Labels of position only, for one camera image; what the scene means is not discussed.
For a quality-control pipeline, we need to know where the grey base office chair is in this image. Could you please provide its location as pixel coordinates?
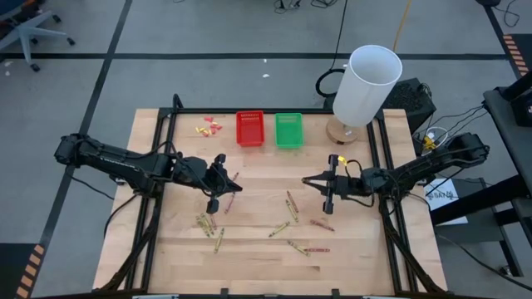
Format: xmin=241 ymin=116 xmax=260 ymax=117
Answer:
xmin=0 ymin=0 xmax=76 ymax=73

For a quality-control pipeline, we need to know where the black perforated box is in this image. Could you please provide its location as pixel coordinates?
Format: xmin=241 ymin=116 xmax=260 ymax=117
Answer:
xmin=380 ymin=77 xmax=437 ymax=135

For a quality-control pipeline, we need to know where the red plastic basket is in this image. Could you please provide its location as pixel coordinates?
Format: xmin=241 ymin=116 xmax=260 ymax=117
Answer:
xmin=235 ymin=110 xmax=266 ymax=148

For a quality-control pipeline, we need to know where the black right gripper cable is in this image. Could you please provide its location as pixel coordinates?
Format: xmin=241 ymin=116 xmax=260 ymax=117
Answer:
xmin=342 ymin=159 xmax=375 ymax=208

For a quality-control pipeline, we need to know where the black coiled floor cable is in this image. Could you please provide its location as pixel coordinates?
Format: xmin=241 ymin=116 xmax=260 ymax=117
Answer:
xmin=314 ymin=0 xmax=350 ymax=99

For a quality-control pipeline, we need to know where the green crayon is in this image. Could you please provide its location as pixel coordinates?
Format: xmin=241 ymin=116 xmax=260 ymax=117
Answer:
xmin=286 ymin=239 xmax=311 ymax=257
xmin=199 ymin=213 xmax=215 ymax=236
xmin=213 ymin=227 xmax=225 ymax=254
xmin=268 ymin=221 xmax=291 ymax=238
xmin=284 ymin=199 xmax=299 ymax=223
xmin=195 ymin=214 xmax=209 ymax=238

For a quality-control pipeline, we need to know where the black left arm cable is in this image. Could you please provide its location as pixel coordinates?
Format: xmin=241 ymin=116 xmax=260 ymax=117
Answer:
xmin=65 ymin=165 xmax=140 ymax=240

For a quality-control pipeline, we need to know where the green plastic basket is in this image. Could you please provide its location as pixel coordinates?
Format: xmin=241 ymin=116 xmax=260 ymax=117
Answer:
xmin=274 ymin=112 xmax=305 ymax=150

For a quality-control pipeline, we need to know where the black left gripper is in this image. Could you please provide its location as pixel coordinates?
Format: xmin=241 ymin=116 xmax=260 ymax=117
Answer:
xmin=182 ymin=153 xmax=244 ymax=215

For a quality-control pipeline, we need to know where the white printed paper sheet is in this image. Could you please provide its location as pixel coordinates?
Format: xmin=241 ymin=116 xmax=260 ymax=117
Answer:
xmin=423 ymin=177 xmax=469 ymax=227

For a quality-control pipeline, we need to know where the black cable bundle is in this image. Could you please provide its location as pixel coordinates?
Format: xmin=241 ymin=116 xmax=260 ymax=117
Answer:
xmin=272 ymin=0 xmax=340 ymax=12

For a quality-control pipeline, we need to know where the black device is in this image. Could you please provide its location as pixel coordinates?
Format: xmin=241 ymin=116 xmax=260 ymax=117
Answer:
xmin=510 ymin=89 xmax=532 ymax=128

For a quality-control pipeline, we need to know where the orange striped black floor mat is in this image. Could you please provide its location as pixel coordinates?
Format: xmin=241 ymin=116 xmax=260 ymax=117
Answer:
xmin=0 ymin=243 xmax=47 ymax=299
xmin=500 ymin=32 xmax=532 ymax=80

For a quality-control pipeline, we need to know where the white shade wooden base lamp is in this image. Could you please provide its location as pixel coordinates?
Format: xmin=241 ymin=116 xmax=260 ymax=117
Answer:
xmin=325 ymin=44 xmax=403 ymax=145

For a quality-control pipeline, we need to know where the yellow hanging cable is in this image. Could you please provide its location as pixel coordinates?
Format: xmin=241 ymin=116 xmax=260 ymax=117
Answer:
xmin=392 ymin=0 xmax=414 ymax=53

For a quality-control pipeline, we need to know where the black side workstation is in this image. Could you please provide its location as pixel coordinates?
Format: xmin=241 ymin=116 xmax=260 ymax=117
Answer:
xmin=430 ymin=72 xmax=532 ymax=278

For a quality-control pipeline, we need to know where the black metal table frame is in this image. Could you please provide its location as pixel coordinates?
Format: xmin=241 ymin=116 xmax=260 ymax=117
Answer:
xmin=99 ymin=93 xmax=448 ymax=299

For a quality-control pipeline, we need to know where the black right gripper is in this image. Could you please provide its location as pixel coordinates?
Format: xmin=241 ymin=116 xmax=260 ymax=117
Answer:
xmin=301 ymin=154 xmax=367 ymax=215

